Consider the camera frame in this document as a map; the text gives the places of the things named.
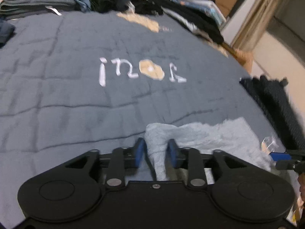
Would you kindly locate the orange checked cushion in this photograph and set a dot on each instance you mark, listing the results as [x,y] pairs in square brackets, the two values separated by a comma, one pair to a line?
[244,57]

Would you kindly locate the light grey long-sleeve shirt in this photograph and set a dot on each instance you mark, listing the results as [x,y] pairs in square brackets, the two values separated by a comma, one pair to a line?
[214,138]

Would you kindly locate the thick navy dotted folded garment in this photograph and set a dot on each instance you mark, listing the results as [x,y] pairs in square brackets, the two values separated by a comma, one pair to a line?
[269,95]

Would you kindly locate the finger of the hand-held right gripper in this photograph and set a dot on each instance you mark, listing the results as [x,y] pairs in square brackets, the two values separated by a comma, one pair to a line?
[281,157]

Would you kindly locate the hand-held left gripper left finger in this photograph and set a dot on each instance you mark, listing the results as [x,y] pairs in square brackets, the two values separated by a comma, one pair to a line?
[139,152]

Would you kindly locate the beige curtain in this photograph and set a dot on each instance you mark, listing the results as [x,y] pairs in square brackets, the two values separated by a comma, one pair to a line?
[257,16]

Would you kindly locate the black folded garment pile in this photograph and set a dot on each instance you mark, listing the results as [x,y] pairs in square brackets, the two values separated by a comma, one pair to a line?
[190,16]

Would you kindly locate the grey quilt with fish prints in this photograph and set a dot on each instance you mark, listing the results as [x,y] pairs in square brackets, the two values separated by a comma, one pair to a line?
[71,100]

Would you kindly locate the folded dark grey garments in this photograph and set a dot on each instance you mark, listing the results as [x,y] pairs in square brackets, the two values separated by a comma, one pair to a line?
[35,4]

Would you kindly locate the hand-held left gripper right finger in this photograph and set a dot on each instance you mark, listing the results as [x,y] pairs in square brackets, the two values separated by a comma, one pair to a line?
[173,153]

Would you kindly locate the dark window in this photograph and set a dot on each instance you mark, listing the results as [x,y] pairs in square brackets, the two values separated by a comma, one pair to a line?
[290,16]

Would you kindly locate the black crumpled garment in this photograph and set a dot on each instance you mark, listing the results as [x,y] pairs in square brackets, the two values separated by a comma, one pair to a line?
[147,7]

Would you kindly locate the navy blue garment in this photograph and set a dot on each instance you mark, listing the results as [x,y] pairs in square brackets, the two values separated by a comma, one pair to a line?
[6,32]

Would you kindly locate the light blue checked towel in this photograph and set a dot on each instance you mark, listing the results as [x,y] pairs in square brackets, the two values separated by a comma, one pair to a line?
[205,7]

